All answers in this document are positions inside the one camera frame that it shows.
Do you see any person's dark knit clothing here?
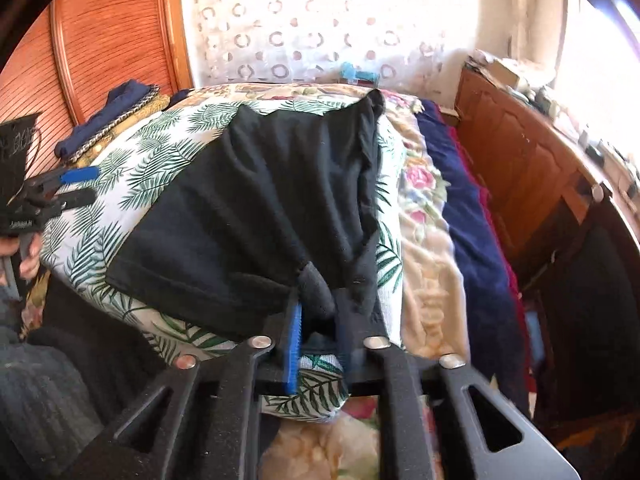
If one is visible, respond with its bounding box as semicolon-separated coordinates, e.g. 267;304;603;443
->
0;275;168;480

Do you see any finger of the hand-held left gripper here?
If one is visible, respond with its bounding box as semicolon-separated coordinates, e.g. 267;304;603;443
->
30;187;98;217
30;165;101;193

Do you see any navy blanket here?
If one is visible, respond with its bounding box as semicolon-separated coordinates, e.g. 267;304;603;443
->
415;99;531;416

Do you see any person's left hand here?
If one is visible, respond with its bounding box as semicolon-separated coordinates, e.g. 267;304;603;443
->
17;234;45;281

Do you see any blue plastic object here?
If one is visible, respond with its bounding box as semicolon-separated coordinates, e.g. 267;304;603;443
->
340;62;378;85

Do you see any navy garment with chain trim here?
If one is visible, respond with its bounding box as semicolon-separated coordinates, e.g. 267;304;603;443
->
55;79;173;163

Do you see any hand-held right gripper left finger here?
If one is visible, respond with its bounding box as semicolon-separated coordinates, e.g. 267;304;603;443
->
65;287;303;480

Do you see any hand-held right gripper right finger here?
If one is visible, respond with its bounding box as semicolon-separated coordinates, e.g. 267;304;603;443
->
332;285;581;480

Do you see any floral blanket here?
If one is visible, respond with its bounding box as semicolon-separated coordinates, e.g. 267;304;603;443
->
20;82;471;480

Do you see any wooden cabinet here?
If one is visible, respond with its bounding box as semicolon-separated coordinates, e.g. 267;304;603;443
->
452;67;640;286

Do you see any black t-shirt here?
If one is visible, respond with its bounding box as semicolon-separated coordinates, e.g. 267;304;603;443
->
105;89;386;356

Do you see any cardboard box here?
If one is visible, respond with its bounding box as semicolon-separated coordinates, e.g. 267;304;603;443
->
485;57;526;87

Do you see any white patterned curtain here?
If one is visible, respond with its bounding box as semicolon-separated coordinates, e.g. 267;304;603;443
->
180;0;511;88

